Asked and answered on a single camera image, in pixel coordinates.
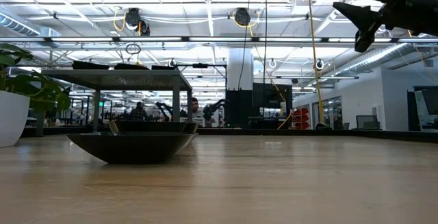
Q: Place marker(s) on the tall black cabinet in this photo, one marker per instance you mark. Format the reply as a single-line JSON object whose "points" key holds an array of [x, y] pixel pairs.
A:
{"points": [[237, 109]]}

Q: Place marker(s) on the black rounded square plate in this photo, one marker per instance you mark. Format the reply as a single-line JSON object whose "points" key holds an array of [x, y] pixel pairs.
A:
{"points": [[131, 67]]}

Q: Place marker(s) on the person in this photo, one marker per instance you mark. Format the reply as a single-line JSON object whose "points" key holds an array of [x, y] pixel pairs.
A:
{"points": [[138, 111], [195, 107]]}

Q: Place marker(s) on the grey monitor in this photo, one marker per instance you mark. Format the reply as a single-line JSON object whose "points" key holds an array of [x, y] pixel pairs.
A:
{"points": [[367, 122]]}

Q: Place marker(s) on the black aluminium table frame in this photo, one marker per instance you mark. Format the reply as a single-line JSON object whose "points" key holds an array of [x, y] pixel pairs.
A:
{"points": [[273, 131]]}

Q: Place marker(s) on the large black monitor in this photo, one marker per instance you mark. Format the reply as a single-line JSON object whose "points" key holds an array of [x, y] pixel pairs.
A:
{"points": [[270, 95]]}

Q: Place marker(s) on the grey perforated metal shelf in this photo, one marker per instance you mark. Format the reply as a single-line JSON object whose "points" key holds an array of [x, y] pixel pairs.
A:
{"points": [[137, 80]]}

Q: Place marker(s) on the red bin stack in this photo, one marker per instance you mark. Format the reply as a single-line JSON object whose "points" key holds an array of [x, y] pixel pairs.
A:
{"points": [[301, 118]]}

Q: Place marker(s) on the black background robot arm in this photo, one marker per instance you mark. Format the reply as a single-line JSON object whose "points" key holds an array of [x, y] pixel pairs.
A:
{"points": [[214, 109], [164, 109]]}

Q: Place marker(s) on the green plant in white pot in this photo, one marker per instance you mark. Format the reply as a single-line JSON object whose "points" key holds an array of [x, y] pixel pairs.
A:
{"points": [[13, 121]]}

